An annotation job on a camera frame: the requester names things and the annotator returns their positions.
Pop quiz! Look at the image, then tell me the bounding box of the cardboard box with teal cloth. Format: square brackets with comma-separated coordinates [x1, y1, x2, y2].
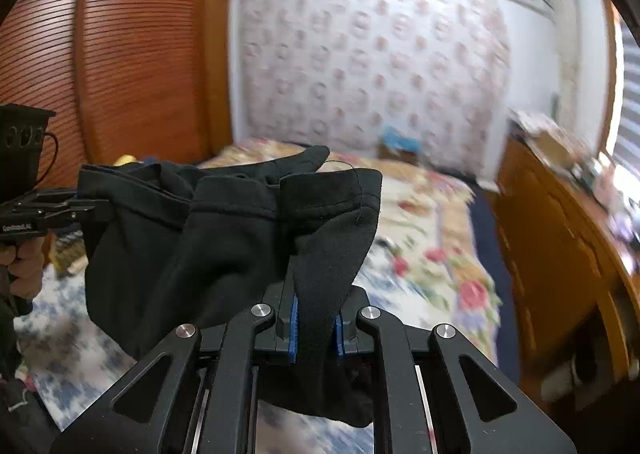
[378, 126, 426, 162]

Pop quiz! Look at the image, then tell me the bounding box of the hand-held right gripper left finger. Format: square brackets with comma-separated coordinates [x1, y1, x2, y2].
[50, 284, 301, 454]

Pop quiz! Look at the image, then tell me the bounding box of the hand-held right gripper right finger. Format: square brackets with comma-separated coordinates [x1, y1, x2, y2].
[335, 286, 576, 454]

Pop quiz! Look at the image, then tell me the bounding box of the wooden louvered wardrobe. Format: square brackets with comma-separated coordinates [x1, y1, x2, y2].
[0, 0, 233, 260]

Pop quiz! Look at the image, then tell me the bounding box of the person's left hand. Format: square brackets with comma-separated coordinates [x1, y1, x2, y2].
[0, 239, 46, 302]

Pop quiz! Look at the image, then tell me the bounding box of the navy bed sheet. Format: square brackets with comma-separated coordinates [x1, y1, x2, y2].
[470, 186, 523, 380]

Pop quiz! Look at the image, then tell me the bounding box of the pale window curtain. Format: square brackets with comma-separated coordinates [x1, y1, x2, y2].
[542, 0, 581, 110]

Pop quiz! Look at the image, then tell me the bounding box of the black printed t-shirt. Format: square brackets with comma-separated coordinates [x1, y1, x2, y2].
[77, 145, 383, 427]

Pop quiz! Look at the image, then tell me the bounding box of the black cable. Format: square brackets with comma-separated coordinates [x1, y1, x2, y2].
[36, 132, 59, 186]

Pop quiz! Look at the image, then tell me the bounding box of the patterned cloth pile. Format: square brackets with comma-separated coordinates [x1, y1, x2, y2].
[510, 109, 556, 135]

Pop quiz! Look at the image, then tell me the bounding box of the circle patterned sheer curtain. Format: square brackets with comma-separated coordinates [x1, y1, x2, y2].
[231, 0, 511, 175]

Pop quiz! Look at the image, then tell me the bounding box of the open cardboard box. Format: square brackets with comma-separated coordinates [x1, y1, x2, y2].
[530, 131, 576, 160]

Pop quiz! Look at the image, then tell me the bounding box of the blue floral white sheet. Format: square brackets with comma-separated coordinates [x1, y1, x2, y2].
[15, 234, 496, 454]

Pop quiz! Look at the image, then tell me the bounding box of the pale slipper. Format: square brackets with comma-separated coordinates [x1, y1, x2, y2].
[542, 359, 591, 395]

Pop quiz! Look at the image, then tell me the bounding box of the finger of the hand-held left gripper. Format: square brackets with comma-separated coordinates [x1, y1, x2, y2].
[10, 190, 111, 235]

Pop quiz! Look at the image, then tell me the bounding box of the wooden cabinet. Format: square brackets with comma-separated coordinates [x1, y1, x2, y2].
[492, 134, 640, 400]

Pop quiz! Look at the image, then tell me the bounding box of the person's dark clothing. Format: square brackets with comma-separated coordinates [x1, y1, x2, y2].
[0, 294, 61, 454]

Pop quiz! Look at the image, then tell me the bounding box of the striped window blind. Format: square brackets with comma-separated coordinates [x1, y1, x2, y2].
[612, 29, 640, 170]

